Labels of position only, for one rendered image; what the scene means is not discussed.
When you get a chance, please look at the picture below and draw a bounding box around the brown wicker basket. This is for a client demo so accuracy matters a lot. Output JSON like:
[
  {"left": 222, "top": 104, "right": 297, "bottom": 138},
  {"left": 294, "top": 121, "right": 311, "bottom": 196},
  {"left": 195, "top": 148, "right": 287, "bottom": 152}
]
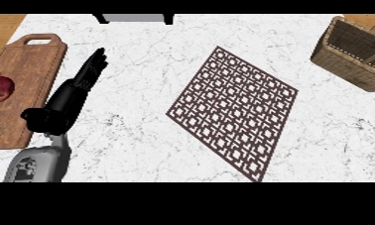
[{"left": 309, "top": 15, "right": 375, "bottom": 93}]

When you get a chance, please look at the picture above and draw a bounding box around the red apple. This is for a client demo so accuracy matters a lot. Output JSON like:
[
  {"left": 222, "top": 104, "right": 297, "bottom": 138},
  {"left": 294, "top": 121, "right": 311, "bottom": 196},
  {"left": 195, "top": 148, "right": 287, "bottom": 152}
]
[{"left": 0, "top": 75, "right": 17, "bottom": 102}]

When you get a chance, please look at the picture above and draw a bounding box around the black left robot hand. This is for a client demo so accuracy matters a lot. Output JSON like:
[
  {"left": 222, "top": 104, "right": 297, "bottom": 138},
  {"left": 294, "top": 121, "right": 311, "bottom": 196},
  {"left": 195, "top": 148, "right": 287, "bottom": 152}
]
[{"left": 20, "top": 48, "right": 110, "bottom": 137}]

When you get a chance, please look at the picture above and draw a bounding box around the brown wooden cutting board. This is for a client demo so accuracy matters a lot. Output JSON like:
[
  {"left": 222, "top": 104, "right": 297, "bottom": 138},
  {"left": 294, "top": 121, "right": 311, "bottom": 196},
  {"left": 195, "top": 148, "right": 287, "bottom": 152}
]
[{"left": 0, "top": 33, "right": 70, "bottom": 150}]

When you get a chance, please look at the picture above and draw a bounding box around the brown lattice placemat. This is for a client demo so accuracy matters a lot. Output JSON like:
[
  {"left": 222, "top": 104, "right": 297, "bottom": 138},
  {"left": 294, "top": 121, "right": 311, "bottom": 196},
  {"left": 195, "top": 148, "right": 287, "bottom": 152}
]
[{"left": 164, "top": 46, "right": 300, "bottom": 182}]

